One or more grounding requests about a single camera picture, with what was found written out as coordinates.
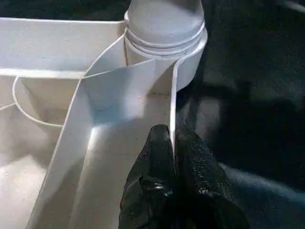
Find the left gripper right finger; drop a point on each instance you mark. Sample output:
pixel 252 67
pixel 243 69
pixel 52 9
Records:
pixel 202 190

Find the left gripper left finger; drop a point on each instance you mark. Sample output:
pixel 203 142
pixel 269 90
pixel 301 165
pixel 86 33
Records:
pixel 152 181

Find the white plastic table leg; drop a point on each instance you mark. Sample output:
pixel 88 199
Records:
pixel 164 23

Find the white plastic table top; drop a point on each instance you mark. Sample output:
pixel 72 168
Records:
pixel 59 47

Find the black mat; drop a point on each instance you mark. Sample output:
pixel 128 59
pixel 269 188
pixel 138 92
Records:
pixel 250 95

